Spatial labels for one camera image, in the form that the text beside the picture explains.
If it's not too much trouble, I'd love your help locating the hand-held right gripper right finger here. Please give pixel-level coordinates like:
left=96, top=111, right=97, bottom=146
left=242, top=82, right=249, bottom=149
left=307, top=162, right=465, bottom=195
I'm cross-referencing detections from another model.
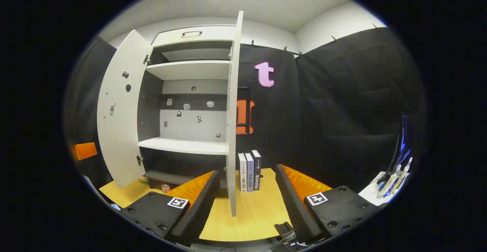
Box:
left=275, top=164, right=385, bottom=246

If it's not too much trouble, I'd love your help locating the white book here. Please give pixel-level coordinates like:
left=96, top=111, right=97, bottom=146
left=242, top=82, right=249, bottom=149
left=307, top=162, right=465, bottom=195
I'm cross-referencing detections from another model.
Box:
left=238, top=152, right=248, bottom=193

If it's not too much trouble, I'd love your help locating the dark blue book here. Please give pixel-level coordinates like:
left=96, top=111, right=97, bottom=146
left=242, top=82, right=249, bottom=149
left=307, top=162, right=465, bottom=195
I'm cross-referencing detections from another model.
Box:
left=251, top=150, right=263, bottom=191

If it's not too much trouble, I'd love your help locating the white cabinet drawer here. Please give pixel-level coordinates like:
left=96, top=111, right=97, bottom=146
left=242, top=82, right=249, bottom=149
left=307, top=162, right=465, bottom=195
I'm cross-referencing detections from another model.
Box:
left=151, top=25, right=237, bottom=47

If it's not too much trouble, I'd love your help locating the dark monitor screen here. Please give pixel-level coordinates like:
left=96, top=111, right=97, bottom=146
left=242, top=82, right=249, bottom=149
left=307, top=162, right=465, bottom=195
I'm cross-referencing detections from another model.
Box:
left=380, top=111, right=413, bottom=186

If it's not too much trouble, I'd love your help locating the white open cabinet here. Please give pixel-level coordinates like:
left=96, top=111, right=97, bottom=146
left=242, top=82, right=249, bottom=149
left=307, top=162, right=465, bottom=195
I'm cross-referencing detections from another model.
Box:
left=137, top=24, right=236, bottom=192

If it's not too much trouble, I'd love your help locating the white cabinet door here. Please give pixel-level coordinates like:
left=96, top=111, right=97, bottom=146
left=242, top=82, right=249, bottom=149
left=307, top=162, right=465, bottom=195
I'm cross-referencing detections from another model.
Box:
left=96, top=29, right=154, bottom=190
left=225, top=11, right=256, bottom=217

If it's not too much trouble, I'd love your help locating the grey book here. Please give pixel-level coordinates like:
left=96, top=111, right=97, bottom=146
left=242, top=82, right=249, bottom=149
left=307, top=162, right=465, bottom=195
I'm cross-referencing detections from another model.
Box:
left=245, top=152, right=255, bottom=192

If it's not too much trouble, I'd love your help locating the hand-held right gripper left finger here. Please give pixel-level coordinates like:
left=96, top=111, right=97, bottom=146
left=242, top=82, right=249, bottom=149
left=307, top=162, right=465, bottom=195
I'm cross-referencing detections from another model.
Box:
left=120, top=170, right=221, bottom=247

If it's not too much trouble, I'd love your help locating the black backdrop cloth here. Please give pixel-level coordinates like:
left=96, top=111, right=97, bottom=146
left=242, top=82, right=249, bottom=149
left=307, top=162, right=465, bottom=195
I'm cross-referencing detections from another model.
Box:
left=65, top=26, right=423, bottom=192

